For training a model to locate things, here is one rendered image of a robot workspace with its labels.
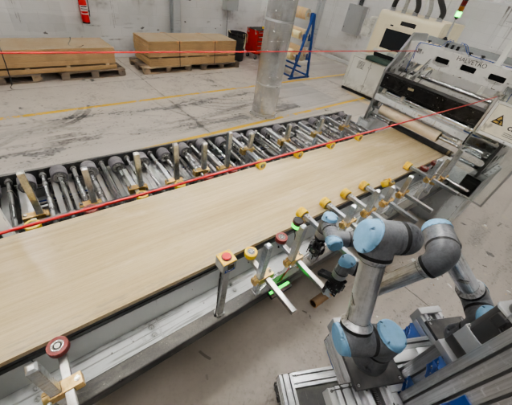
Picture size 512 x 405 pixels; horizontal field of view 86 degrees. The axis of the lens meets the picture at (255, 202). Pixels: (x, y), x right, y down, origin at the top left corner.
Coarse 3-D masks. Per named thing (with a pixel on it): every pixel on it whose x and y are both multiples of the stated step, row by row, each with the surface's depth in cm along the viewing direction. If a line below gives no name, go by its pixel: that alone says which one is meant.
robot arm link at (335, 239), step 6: (324, 228) 133; (330, 228) 131; (336, 228) 131; (324, 234) 132; (330, 234) 128; (336, 234) 128; (342, 234) 129; (348, 234) 129; (330, 240) 126; (336, 240) 125; (342, 240) 128; (348, 240) 128; (330, 246) 126; (336, 246) 126; (342, 246) 127
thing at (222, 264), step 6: (222, 252) 123; (228, 252) 123; (216, 258) 122; (222, 258) 120; (234, 258) 121; (216, 264) 124; (222, 264) 119; (228, 264) 119; (234, 264) 122; (222, 270) 121
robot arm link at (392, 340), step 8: (384, 320) 104; (376, 328) 103; (384, 328) 102; (392, 328) 103; (400, 328) 104; (376, 336) 100; (384, 336) 99; (392, 336) 100; (400, 336) 101; (384, 344) 99; (392, 344) 98; (400, 344) 99; (376, 352) 99; (384, 352) 100; (392, 352) 99; (400, 352) 100; (384, 360) 104
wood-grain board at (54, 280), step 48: (336, 144) 294; (384, 144) 313; (192, 192) 199; (240, 192) 208; (288, 192) 217; (336, 192) 227; (0, 240) 146; (48, 240) 150; (96, 240) 155; (144, 240) 160; (192, 240) 166; (240, 240) 172; (0, 288) 127; (48, 288) 131; (96, 288) 134; (144, 288) 138; (0, 336) 113; (48, 336) 116
